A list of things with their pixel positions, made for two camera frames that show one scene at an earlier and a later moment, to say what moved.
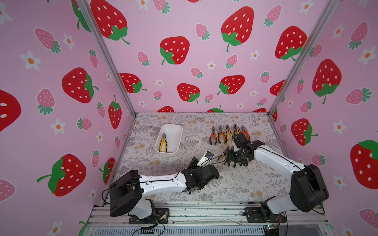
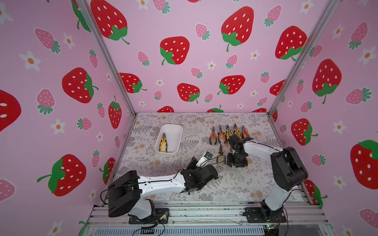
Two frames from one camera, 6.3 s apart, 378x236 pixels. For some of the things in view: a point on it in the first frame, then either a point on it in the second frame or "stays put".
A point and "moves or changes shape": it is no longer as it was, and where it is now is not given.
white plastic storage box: [173, 133] stays put
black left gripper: [193, 165] stays put
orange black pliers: [223, 133] stays put
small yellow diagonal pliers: [224, 155] moves or changes shape
